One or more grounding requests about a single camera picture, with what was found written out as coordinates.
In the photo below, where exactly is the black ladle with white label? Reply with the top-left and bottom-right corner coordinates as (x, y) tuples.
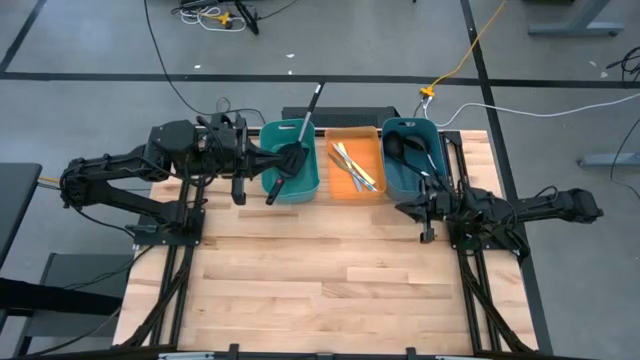
(382, 130), (432, 184)

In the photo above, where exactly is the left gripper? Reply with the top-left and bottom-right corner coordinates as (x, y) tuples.
(207, 113), (286, 206)

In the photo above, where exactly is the long black floor cable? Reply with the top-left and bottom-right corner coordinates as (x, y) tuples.
(143, 0), (266, 126)

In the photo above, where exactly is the dark blue-teal plastic bin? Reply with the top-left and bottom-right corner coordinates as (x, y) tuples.
(381, 117), (449, 201)

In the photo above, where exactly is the yellow extension cable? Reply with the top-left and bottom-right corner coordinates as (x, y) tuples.
(418, 0), (509, 99)

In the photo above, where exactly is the yellow-handled table knife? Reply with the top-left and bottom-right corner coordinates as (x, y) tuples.
(331, 143), (364, 193)

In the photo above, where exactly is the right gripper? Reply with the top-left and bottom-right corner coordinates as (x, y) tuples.
(394, 177), (454, 245)

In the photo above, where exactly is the black flat beam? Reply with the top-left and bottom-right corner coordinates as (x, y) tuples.
(0, 277), (124, 317)

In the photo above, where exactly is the black perforated computer case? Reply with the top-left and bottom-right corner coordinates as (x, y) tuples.
(281, 105), (401, 129)

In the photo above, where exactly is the grey bench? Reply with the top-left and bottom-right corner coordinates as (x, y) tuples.
(14, 252), (134, 354)

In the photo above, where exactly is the black cable bundle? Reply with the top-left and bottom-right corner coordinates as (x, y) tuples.
(605, 47), (640, 81)

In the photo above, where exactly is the black spatula red-button handle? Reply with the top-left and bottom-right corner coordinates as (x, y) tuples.
(264, 174), (287, 207)

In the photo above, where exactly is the orange plastic bin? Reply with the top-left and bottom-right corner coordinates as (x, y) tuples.
(324, 125), (388, 201)

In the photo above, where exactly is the white floor cable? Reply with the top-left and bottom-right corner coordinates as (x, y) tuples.
(414, 92), (640, 129)

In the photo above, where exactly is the grey metal desk leg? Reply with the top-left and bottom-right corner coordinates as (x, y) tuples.
(577, 152), (640, 167)
(527, 0), (625, 37)

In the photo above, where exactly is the plain black ladle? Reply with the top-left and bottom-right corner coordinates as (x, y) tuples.
(403, 134), (446, 189)

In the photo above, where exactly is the white-handled utensil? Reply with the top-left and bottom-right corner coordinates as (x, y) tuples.
(337, 141), (377, 187)

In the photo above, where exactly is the white coiled cable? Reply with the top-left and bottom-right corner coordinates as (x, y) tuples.
(178, 5), (247, 33)

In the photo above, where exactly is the black slotted turner steel handle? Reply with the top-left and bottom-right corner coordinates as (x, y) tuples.
(275, 82), (325, 179)

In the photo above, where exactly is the light teal plastic bin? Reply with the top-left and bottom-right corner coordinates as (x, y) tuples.
(258, 118), (321, 205)

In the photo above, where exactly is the teal-white patterned handle knife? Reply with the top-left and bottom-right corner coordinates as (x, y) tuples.
(327, 152), (379, 193)

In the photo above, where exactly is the black tripod leg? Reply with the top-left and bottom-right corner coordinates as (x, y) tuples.
(232, 0), (261, 36)

